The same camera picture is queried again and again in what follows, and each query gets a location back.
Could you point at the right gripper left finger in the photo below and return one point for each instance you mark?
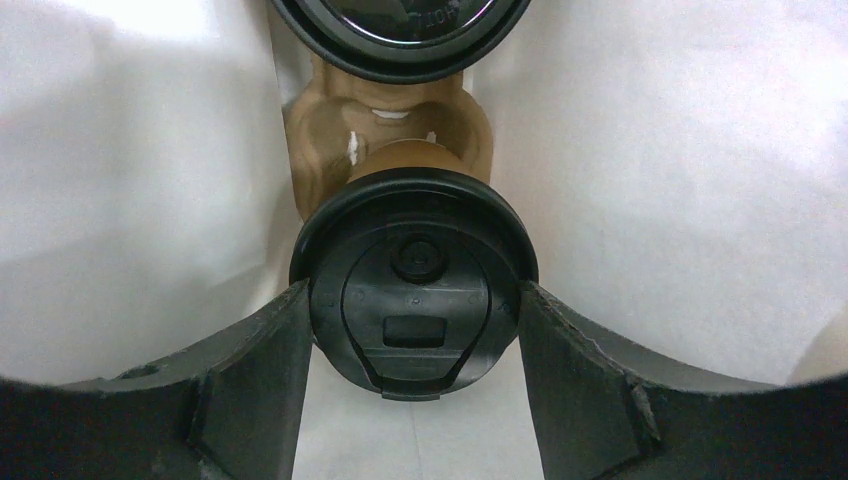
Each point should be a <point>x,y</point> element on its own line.
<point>226,407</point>

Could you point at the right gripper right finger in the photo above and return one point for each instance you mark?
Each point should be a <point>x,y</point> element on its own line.
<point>604,407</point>

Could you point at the black coffee cup lid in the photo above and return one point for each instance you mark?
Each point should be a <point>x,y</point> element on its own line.
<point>414,278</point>

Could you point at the light blue paper bag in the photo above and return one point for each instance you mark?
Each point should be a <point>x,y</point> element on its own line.
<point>680,168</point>

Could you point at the cardboard cup carrier tray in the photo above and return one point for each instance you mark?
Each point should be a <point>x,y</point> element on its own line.
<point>338,119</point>

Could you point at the brown paper coffee cup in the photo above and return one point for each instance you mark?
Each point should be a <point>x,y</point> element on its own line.
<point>409,153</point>

